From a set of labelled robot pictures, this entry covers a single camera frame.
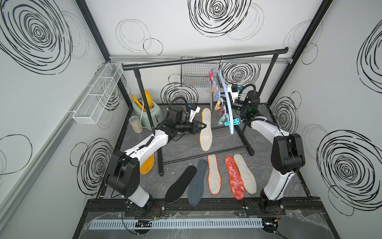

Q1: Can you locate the purple clothespin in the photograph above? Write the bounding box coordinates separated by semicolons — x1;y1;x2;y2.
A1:
219;104;226;116

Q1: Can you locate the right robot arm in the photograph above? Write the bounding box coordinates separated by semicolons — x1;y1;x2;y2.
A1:
227;84;305;214

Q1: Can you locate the yellow clothespin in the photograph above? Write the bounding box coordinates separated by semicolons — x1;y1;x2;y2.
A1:
214;98;222;111

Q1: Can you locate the teal clothespin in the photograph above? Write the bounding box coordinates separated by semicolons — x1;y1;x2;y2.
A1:
224;119;241;126

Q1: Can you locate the light blue clip hanger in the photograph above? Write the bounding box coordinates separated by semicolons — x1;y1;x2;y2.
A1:
210;68;234;134

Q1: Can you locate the black garment rack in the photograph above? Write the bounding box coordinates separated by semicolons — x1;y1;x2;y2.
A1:
122;47;288;177

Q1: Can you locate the white orange-edged insole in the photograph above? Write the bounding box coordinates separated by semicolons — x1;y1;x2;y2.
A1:
208;154;221;195

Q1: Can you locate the blue clothespin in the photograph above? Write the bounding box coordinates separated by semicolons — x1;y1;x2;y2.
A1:
214;91;221;102

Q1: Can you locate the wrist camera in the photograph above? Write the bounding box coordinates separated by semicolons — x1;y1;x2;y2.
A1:
227;84;241;102
189;105;201;122

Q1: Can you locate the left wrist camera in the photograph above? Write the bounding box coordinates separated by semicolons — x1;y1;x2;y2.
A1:
189;105;201;122

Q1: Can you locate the black wire basket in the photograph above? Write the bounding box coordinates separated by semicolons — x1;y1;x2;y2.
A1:
181;61;222;88

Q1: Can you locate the yellow insole in toaster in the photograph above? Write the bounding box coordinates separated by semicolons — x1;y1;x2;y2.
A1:
144;90;153;109

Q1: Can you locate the dark grey felt insole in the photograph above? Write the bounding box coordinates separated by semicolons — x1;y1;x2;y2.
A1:
188;159;208;206

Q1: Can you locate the orange-yellow insole in toaster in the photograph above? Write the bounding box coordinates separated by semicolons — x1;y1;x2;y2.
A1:
131;95;146;112

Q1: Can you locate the clear plastic cup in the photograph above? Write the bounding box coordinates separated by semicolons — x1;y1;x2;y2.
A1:
128;116;143;134

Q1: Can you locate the white slotted cable duct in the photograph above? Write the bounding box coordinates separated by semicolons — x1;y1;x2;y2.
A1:
89;218;265;230

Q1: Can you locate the white mesh wall shelf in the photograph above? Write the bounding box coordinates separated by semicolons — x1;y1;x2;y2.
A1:
73;63;123;124

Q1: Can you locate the yellow felt insole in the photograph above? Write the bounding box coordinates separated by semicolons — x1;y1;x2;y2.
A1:
140;154;155;175

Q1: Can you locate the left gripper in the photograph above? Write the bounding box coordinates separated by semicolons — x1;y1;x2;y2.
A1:
175;119;206;135

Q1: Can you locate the black foam insole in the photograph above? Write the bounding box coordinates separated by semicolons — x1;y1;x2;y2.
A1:
165;165;197;204

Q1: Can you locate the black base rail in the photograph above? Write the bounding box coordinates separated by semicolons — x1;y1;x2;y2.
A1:
83;197;324;217

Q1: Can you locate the mint green toaster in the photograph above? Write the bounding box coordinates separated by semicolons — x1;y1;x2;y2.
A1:
131;98;164;131

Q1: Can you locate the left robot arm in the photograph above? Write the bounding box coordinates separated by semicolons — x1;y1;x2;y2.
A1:
103;97;207;208

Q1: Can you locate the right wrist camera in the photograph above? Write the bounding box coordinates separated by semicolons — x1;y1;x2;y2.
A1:
227;84;241;102

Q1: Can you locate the red orange-edged insole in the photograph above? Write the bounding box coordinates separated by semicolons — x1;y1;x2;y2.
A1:
225;157;245;200

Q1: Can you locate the mint clothespin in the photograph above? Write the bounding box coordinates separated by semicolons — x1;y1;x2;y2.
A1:
218;114;229;125

